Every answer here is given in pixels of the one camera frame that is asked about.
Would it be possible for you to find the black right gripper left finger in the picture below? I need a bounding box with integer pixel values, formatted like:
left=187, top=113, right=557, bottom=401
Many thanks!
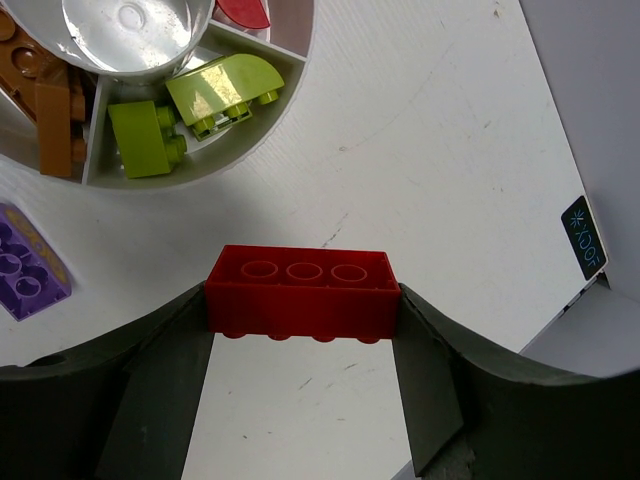
left=1, top=285, right=214, bottom=479

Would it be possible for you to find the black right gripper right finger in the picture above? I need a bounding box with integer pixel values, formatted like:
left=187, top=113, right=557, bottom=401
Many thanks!
left=392, top=288, right=639, bottom=479

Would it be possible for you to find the lime green arch lego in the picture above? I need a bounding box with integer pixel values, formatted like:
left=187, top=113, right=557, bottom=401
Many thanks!
left=165, top=53, right=285, bottom=142

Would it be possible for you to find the red and lilac lego piece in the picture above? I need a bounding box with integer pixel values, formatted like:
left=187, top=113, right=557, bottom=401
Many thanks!
left=204, top=245, right=401, bottom=343

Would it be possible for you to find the white round divided container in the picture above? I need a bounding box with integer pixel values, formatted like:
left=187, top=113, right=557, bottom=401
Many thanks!
left=1, top=1, right=316, bottom=192

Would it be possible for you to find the lilac curved printed lego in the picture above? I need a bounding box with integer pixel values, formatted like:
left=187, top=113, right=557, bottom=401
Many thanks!
left=1, top=203, right=72, bottom=321

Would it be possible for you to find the dark corner label sticker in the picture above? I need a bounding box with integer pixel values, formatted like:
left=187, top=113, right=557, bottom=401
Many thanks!
left=561, top=195, right=607, bottom=281

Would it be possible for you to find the small lime lego brick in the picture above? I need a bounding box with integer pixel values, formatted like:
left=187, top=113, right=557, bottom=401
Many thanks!
left=108, top=100, right=187, bottom=179

